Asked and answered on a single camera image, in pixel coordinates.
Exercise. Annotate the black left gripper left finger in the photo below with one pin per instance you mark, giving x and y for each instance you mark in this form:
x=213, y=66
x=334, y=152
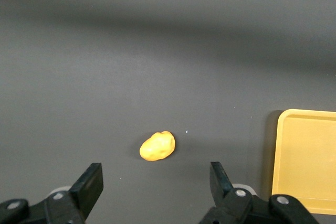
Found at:
x=86, y=187

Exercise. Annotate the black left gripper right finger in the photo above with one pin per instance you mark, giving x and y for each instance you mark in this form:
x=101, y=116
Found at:
x=223, y=190

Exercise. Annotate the yellow toy potato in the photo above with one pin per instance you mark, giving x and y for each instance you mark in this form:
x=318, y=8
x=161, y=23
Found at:
x=157, y=146

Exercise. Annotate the yellow plastic tray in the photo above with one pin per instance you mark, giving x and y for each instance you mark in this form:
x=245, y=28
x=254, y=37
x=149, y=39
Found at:
x=307, y=161

